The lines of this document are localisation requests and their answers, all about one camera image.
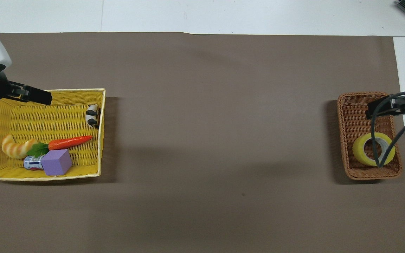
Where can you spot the brown wicker basket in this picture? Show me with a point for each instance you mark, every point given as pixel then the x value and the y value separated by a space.
pixel 354 119

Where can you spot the purple cube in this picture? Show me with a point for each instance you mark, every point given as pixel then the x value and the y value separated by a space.
pixel 56 162

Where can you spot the orange toy carrot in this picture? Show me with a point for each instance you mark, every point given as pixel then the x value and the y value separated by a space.
pixel 69 142

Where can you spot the small blue white can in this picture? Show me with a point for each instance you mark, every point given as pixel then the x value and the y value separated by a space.
pixel 32 163

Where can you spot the yellow woven basket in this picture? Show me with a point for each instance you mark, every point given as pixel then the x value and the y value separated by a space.
pixel 44 119

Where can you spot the black and white toy cow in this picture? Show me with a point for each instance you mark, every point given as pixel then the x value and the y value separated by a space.
pixel 91 116

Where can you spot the toy croissant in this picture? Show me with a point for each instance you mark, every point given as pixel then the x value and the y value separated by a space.
pixel 14 149

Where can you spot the yellow tape roll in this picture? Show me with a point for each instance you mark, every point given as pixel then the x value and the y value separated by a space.
pixel 358 149

